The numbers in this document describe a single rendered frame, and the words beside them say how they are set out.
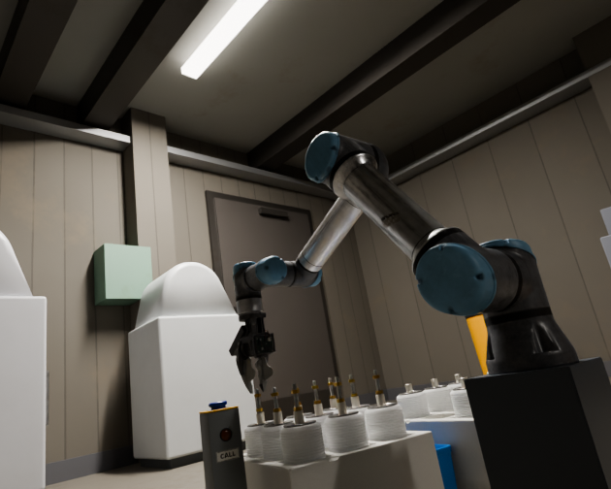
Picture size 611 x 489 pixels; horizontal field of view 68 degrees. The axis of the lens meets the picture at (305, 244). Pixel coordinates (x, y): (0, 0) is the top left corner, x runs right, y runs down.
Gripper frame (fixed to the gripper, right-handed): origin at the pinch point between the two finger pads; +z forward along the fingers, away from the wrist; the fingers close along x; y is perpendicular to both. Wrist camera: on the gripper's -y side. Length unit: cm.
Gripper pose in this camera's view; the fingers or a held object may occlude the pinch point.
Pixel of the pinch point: (255, 387)
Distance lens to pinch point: 132.4
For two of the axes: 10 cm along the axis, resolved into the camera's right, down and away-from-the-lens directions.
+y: 6.1, -3.2, -7.3
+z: 1.6, 9.5, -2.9
